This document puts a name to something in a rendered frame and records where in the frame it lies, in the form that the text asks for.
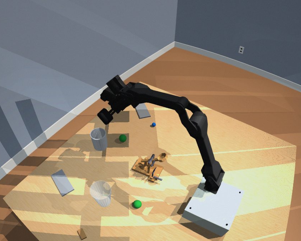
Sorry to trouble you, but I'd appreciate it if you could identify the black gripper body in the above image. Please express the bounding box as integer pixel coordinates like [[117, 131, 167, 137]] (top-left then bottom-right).
[[97, 97, 126, 125]]

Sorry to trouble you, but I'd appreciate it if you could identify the clear plastic cup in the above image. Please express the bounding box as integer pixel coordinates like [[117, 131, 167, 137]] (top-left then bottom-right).
[[90, 181, 111, 207]]

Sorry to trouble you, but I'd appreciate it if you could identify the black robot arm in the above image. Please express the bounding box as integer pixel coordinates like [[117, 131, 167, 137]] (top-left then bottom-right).
[[100, 75, 225, 194]]

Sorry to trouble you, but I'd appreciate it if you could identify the green ball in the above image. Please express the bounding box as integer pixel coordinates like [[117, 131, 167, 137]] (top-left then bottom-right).
[[133, 200, 142, 208], [119, 135, 127, 142]]

